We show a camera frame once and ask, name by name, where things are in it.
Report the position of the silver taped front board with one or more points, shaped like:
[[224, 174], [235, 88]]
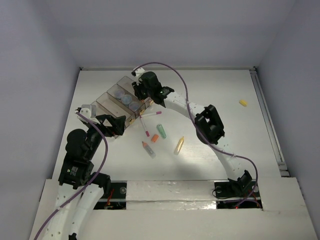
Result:
[[170, 195]]

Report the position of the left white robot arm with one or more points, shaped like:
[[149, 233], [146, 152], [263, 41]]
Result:
[[79, 187]]

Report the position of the yellow highlighter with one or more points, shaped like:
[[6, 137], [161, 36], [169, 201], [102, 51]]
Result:
[[179, 146]]

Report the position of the clear tape roll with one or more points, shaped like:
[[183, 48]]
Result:
[[119, 93]]

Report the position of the aluminium rail right edge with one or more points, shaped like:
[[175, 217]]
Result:
[[282, 166]]

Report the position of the yellow eraser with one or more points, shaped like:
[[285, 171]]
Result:
[[243, 103]]

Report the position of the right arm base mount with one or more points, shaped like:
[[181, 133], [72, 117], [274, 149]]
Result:
[[242, 193]]

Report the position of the clear brown compartment organizer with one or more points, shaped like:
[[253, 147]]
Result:
[[120, 100]]

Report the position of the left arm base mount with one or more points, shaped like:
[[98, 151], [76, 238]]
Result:
[[115, 199]]

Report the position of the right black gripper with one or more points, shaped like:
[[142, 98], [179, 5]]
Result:
[[137, 88]]

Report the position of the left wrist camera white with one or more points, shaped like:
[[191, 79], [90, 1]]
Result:
[[89, 111]]

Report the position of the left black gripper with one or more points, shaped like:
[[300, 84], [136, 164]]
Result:
[[100, 125]]

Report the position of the green highlighter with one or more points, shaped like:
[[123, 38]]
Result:
[[161, 131]]

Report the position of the small orange eraser cap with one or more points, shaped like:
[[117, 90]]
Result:
[[155, 138]]

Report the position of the white red-capped pen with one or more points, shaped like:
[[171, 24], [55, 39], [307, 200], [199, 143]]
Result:
[[144, 127]]

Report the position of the white pink-capped pen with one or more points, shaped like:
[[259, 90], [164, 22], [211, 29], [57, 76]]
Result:
[[150, 114]]

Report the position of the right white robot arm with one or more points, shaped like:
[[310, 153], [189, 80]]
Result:
[[207, 122]]

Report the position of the grey orange-tipped marker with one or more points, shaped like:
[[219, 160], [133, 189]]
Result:
[[148, 149]]

